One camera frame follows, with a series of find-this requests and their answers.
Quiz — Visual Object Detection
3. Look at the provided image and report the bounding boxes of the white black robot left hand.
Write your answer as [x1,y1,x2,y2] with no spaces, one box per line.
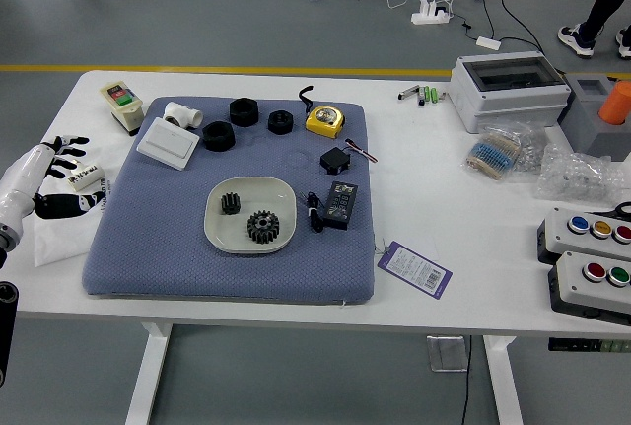
[0,135,106,240]

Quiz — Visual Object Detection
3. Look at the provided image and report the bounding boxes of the small black gear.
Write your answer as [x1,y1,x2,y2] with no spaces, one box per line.
[219,191,243,216]

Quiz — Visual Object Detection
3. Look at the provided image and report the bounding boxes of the big black gear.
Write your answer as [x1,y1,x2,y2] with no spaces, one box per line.
[245,210,281,245]

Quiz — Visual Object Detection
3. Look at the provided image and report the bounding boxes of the small white printed box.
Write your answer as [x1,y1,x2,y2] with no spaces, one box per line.
[66,161,106,194]

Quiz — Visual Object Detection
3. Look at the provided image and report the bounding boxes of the big black hex nut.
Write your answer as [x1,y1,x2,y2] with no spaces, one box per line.
[229,97,259,128]
[202,120,234,153]

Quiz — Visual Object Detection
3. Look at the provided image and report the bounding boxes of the small black hex nut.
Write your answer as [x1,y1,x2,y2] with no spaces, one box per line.
[267,109,295,136]

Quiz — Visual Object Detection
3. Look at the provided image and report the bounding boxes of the blue yellow red button box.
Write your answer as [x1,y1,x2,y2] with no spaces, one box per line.
[536,206,631,268]

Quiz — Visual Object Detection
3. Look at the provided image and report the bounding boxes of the red green button box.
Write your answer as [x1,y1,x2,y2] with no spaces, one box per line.
[547,249,631,325]

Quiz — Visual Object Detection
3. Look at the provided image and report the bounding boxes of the white plastic bag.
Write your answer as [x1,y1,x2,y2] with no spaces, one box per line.
[30,141,142,268]

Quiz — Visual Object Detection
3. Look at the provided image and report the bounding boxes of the white pipe tee fitting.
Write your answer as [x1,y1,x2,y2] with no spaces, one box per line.
[162,101,204,131]

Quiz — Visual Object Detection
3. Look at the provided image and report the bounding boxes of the white table leg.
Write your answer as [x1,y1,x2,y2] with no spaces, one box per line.
[122,320,174,425]
[482,335,525,425]

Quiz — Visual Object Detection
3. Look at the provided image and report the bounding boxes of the cream square plate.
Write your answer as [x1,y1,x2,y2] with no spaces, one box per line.
[203,177,298,254]

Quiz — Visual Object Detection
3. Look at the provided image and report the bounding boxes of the blue-grey quilted mat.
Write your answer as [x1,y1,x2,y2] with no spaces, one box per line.
[81,95,376,306]

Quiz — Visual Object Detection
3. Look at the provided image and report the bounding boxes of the yellow tape measure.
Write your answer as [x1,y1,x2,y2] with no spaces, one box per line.
[297,85,346,140]

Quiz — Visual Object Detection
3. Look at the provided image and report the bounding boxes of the black digital display module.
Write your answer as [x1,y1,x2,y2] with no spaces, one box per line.
[319,180,360,230]

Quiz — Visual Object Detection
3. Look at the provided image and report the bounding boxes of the purple paper tag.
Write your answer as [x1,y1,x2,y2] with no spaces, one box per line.
[377,240,454,301]

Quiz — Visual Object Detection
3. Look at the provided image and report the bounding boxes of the white power strip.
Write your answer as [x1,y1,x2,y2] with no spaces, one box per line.
[411,0,453,27]

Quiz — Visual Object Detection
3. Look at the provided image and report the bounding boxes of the silver floor socket plate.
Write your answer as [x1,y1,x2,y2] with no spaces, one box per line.
[426,335,469,373]

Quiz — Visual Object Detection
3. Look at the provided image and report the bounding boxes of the bag of blue resistors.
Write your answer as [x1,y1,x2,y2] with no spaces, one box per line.
[461,121,531,182]

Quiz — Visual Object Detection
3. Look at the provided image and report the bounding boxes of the bag of metal screws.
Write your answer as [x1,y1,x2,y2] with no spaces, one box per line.
[515,126,551,173]

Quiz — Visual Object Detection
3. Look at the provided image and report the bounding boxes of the clear bubble wrap bag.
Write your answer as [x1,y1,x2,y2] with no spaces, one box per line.
[531,142,625,207]

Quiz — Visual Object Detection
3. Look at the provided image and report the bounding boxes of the grey holder block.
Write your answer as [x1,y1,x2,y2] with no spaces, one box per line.
[556,73,631,164]

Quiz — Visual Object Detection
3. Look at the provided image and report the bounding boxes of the black table height controller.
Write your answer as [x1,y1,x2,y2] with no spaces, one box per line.
[547,337,631,353]

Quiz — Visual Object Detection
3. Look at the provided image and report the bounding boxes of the orange cylinder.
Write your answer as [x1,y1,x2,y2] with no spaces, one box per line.
[597,80,631,126]

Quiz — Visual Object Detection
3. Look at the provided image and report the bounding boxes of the person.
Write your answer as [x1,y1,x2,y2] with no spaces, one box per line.
[556,0,631,59]

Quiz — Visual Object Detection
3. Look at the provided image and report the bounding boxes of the beige red-green push switch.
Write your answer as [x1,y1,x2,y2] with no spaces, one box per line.
[100,81,145,137]

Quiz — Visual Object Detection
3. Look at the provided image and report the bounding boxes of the white wall switch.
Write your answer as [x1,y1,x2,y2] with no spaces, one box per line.
[136,116,201,171]

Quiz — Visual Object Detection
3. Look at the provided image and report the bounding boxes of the black plug with cord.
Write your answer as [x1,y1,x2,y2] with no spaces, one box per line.
[299,190,327,234]

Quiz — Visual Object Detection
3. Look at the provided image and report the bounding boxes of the black module with red wires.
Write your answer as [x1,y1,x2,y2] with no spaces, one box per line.
[319,137,379,176]

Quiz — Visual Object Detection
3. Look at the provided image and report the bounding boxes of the grey electrical enclosure box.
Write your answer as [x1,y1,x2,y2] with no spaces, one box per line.
[448,51,573,134]

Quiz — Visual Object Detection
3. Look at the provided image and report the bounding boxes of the black floor cable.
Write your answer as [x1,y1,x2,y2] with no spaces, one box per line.
[454,0,546,54]

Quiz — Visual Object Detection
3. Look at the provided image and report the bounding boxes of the black hanging cable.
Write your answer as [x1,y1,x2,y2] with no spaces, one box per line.
[458,335,473,425]

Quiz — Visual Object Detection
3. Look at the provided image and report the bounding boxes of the black handled scissors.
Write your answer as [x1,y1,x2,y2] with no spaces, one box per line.
[589,201,631,222]

